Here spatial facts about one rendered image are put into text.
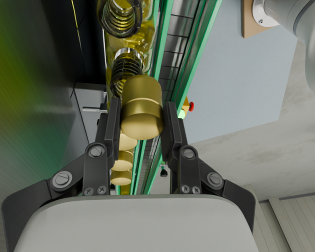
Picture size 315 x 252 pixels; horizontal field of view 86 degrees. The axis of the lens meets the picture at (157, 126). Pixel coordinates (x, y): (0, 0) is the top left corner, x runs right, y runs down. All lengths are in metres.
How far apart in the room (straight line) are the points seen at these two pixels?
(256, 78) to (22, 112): 0.95
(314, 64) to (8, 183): 0.61
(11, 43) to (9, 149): 0.11
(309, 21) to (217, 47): 0.33
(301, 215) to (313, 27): 7.17
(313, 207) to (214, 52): 7.19
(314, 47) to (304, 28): 0.06
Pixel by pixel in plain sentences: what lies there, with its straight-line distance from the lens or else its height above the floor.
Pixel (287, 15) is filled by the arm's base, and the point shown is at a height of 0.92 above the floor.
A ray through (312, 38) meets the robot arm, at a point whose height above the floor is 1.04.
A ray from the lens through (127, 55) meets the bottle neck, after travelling 0.18.
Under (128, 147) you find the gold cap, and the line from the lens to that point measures 0.20.
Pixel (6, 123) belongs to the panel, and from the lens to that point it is 0.24.
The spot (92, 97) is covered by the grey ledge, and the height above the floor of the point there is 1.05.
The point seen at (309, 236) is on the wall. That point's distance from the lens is 7.51.
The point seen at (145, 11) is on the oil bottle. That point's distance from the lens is 0.18.
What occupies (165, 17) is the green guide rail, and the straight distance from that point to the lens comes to 0.32.
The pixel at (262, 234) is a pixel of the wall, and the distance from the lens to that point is 5.14.
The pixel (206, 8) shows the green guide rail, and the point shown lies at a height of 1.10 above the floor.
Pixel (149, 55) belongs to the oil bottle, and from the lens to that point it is 0.20.
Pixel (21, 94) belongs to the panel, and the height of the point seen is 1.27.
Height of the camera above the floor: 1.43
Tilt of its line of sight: 39 degrees down
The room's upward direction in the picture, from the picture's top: 175 degrees clockwise
